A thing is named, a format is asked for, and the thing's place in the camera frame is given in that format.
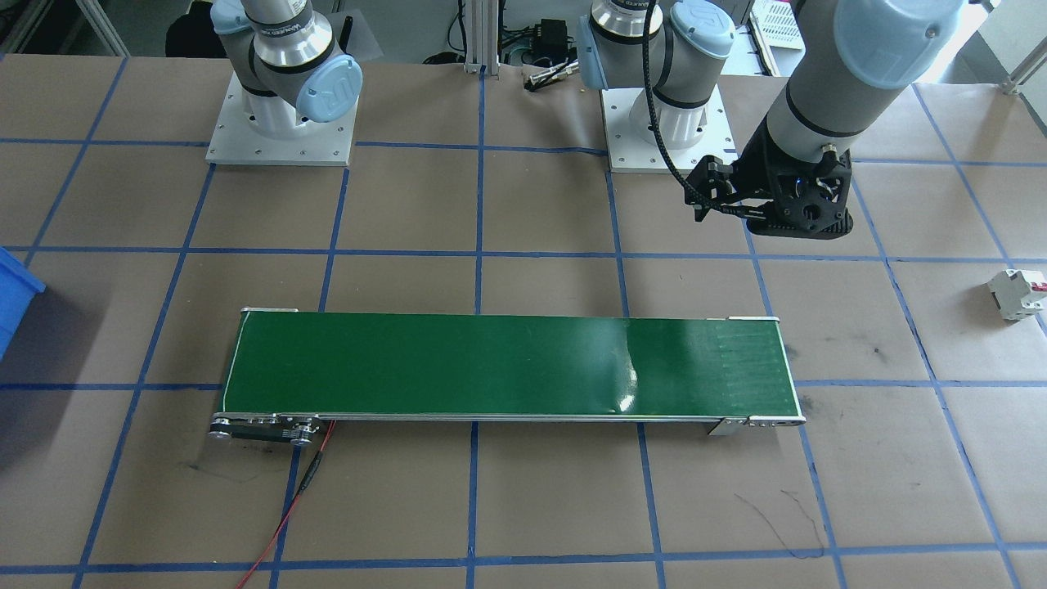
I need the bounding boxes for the white plastic basket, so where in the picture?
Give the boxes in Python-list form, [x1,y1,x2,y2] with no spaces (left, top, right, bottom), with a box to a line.
[751,0,807,52]

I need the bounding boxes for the white red circuit breaker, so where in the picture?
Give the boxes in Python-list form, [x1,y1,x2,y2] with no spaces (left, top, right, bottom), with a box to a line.
[987,270,1047,321]

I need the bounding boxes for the silver metal tool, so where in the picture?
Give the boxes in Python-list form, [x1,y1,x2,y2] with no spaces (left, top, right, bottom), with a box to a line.
[528,61,582,89]

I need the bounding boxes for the green belt conveyor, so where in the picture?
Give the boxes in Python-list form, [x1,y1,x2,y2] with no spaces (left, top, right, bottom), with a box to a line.
[209,308,807,447]

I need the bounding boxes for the blue plastic bin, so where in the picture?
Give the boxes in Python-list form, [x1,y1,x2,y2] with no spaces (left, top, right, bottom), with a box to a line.
[0,245,46,361]

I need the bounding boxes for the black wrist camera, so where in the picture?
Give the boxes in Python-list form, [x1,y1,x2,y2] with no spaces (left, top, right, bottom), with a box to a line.
[685,155,737,222]

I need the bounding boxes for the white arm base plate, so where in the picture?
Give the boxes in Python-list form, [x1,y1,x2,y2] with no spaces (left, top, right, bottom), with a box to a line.
[601,86,737,173]
[206,72,361,167]

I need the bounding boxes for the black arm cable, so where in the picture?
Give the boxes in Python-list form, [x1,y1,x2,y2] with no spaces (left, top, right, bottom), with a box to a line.
[642,0,774,220]

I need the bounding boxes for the black adapter with cables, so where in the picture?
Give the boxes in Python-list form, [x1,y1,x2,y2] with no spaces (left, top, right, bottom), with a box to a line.
[536,20,573,58]

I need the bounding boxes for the red and black wire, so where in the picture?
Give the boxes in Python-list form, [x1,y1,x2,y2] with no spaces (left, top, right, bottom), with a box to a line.
[237,420,336,589]

